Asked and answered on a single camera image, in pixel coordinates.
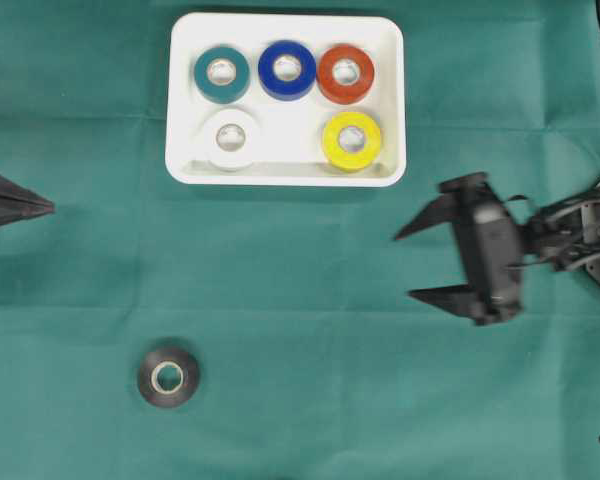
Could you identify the black tape roll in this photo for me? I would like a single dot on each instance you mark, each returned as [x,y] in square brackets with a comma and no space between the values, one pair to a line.
[168,377]

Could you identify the red tape roll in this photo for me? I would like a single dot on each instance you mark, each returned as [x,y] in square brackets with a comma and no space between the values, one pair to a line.
[345,74]

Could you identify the green table cloth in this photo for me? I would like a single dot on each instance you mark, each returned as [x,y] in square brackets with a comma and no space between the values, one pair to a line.
[314,362]

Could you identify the yellow tape roll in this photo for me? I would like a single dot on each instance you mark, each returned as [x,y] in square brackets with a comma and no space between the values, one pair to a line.
[351,141]

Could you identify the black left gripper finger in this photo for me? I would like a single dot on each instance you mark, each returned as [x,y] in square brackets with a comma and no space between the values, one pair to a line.
[12,191]
[12,211]

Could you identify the green tape roll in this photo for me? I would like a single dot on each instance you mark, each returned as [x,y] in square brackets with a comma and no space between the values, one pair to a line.
[222,74]

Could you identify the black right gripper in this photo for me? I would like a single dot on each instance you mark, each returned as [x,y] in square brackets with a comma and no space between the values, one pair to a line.
[460,197]

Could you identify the blue tape roll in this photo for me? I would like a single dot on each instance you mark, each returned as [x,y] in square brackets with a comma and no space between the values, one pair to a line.
[286,70]

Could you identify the white rectangular plastic case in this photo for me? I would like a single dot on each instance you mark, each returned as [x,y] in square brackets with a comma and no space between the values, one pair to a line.
[290,152]

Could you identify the white tape roll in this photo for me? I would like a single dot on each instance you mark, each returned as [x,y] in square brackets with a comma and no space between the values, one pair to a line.
[231,139]

